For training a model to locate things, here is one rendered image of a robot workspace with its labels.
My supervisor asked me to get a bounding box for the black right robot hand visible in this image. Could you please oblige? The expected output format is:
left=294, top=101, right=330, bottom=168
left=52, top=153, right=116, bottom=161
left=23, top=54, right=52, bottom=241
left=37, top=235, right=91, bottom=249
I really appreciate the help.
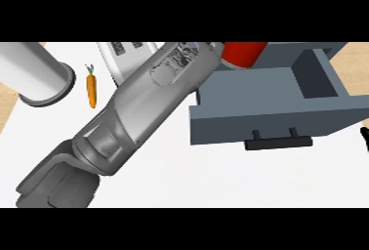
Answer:
left=359, top=126, right=369, bottom=149

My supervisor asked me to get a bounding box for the grey drawer front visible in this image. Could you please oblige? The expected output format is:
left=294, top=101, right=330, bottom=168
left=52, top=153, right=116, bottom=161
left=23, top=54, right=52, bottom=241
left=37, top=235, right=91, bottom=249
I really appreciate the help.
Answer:
left=189, top=96, right=369, bottom=146

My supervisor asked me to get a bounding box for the grey open drawer box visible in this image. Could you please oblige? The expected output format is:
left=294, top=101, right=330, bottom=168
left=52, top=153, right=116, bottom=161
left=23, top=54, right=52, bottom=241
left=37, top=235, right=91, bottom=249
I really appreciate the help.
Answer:
left=194, top=42, right=369, bottom=111

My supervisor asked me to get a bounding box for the red can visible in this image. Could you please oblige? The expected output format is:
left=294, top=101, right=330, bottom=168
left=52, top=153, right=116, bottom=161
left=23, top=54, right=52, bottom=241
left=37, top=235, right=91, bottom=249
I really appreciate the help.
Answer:
left=219, top=42, right=271, bottom=70

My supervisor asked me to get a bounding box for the white appliance with dark marks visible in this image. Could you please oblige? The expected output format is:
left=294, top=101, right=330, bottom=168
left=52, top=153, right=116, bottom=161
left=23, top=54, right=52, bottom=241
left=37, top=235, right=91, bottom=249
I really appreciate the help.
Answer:
left=96, top=42, right=161, bottom=88

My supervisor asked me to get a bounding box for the orange carrot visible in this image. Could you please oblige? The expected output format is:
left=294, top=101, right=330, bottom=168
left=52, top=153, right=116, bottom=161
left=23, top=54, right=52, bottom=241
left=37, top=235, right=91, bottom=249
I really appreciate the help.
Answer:
left=85, top=63, right=99, bottom=109

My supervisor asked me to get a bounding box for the white cylinder with dark rim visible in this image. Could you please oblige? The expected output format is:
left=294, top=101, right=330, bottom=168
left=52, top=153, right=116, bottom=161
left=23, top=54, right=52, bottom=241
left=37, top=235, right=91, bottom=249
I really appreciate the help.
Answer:
left=0, top=42, right=79, bottom=108

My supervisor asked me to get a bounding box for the black drawer handle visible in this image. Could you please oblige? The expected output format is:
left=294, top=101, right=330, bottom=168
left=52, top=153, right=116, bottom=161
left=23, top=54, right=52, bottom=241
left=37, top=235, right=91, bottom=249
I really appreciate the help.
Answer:
left=244, top=127, right=315, bottom=151

